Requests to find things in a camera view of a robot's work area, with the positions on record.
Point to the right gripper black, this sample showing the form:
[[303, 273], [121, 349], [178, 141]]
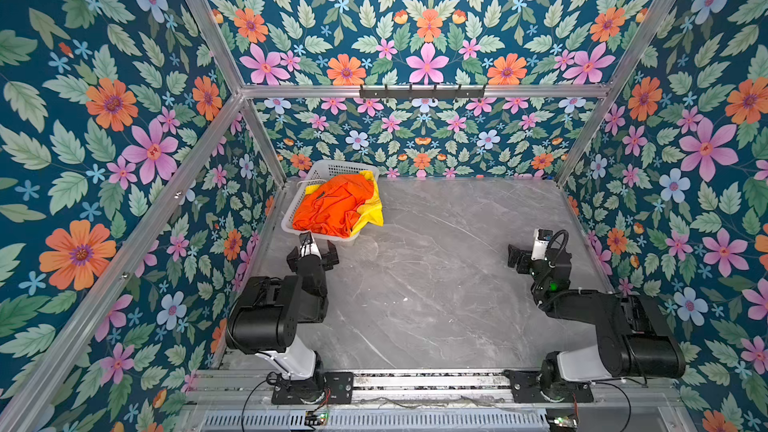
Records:
[[522, 258]]

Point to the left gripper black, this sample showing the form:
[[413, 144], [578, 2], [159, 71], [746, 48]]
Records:
[[311, 258]]

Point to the orange shorts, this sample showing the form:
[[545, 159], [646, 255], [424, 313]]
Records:
[[330, 207]]

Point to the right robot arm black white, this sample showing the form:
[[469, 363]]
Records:
[[632, 339]]

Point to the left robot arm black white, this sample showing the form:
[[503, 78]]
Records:
[[265, 318]]

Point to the yellow shorts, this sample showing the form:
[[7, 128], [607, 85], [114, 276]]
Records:
[[372, 210]]

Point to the white plastic laundry basket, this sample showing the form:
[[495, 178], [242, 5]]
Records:
[[335, 201]]

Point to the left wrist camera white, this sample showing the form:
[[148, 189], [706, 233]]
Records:
[[308, 246]]

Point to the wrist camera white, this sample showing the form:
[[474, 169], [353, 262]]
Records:
[[542, 239], [308, 246]]

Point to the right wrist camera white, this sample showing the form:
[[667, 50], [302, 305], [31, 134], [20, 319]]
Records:
[[542, 239]]

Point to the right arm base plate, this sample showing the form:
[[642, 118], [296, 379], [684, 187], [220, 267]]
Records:
[[537, 387]]

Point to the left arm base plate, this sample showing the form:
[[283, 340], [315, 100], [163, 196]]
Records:
[[321, 389]]

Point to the aluminium mounting rail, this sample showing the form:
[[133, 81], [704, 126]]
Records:
[[416, 386]]

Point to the black hook rail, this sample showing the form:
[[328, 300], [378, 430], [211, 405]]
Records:
[[409, 92]]

